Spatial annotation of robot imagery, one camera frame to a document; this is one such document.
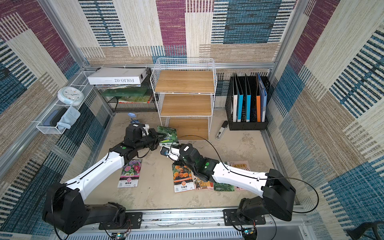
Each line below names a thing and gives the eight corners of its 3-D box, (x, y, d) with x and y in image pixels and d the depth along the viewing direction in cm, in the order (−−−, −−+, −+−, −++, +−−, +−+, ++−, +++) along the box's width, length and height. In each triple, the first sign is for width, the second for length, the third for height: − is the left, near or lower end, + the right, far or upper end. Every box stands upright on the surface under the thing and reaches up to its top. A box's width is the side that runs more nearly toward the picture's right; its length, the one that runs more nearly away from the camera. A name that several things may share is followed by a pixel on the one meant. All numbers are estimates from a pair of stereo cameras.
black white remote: (215, 139, 106) (216, 134, 101) (223, 125, 114) (224, 120, 109) (219, 141, 105) (220, 136, 100) (227, 126, 113) (228, 121, 108)
